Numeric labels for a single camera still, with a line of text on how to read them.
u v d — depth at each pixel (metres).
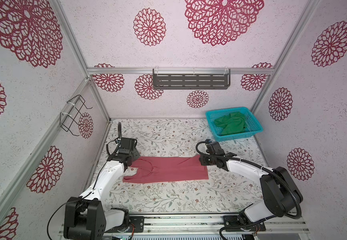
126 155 0.65
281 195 0.44
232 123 1.12
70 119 0.76
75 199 0.41
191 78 0.92
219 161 0.67
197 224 0.76
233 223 0.73
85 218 0.40
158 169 0.92
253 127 1.09
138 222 0.75
